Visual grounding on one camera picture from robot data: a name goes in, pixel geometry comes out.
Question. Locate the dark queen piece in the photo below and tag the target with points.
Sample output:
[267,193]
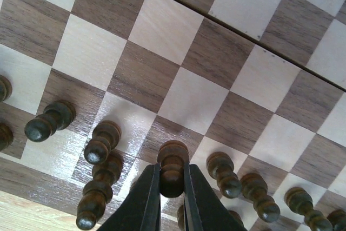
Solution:
[237,217]

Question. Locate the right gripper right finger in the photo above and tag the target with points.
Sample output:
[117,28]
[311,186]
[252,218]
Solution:
[202,208]

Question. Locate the dark chess piece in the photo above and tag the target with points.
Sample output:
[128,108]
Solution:
[6,88]

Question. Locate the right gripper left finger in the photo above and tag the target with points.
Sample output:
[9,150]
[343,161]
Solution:
[141,209]

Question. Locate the wooden chess board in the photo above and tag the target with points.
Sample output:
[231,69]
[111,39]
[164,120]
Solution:
[260,80]

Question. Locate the dark rook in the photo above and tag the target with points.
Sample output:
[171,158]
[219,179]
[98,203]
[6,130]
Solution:
[337,219]

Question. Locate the dark pawn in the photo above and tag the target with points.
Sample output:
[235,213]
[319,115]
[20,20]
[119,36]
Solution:
[301,203]
[105,137]
[172,156]
[58,115]
[255,189]
[221,168]
[6,136]

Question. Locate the dark tall piece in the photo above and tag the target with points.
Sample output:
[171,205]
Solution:
[180,218]

